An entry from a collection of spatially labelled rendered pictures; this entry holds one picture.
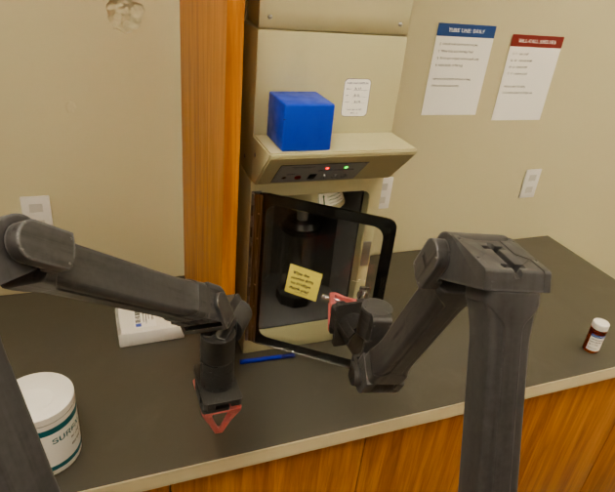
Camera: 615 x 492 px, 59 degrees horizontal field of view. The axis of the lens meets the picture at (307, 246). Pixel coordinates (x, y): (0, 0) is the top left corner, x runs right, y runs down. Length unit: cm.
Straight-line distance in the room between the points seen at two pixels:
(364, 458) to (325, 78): 88
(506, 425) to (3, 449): 48
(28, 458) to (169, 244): 117
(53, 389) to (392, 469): 83
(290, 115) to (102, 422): 74
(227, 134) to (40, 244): 53
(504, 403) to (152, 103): 118
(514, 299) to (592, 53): 166
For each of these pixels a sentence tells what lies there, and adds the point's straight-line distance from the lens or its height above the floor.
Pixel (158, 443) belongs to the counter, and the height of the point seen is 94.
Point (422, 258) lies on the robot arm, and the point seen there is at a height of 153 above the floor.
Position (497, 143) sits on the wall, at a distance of 203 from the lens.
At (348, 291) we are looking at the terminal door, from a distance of 119.
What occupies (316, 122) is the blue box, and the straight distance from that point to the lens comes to 104.
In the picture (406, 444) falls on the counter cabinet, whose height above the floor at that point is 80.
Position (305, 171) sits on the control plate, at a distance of 111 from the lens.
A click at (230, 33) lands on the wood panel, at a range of 98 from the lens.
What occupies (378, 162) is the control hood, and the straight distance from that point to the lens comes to 115.
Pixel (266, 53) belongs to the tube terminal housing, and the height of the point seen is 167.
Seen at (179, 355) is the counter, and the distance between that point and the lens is 140.
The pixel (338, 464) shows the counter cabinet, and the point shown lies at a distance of 138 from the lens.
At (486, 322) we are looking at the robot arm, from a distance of 59.
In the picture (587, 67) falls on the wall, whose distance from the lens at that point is 219.
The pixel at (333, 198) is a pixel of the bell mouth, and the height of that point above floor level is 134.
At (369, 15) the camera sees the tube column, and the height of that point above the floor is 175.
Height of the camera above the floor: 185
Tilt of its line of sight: 28 degrees down
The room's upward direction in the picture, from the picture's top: 6 degrees clockwise
